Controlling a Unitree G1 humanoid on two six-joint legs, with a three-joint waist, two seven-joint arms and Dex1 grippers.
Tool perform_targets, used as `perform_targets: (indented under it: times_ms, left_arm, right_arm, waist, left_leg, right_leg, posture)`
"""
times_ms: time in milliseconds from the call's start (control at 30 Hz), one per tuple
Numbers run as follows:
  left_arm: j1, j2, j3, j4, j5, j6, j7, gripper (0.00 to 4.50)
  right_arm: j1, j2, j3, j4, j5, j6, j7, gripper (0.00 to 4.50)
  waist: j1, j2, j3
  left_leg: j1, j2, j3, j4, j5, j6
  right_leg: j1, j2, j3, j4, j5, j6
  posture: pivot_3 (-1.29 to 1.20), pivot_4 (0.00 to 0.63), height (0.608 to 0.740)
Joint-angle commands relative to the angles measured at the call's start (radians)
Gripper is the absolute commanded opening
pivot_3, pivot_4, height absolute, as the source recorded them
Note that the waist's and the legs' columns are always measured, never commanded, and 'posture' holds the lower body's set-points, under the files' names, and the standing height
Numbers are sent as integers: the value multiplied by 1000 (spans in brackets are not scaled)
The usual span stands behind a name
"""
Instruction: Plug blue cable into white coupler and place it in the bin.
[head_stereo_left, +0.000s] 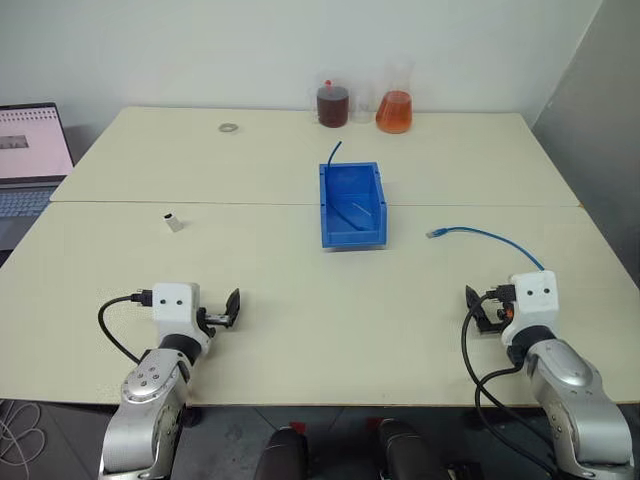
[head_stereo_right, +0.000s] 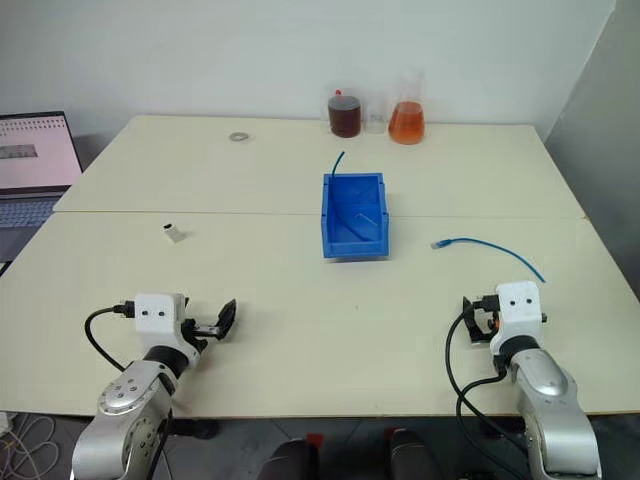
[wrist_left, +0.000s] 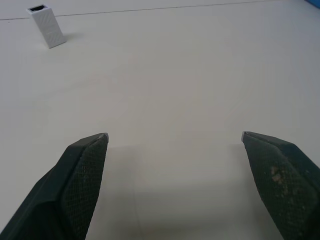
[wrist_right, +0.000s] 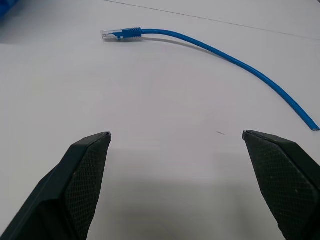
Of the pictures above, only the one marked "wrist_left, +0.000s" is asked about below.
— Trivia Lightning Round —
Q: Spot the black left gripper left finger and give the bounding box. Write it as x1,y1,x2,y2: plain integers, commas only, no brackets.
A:
0,132,110,240

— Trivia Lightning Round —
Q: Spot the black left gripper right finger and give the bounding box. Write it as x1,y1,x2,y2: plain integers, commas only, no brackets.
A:
241,131,320,240

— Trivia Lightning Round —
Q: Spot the white socket block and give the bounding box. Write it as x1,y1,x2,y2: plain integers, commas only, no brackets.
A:
26,4,66,49

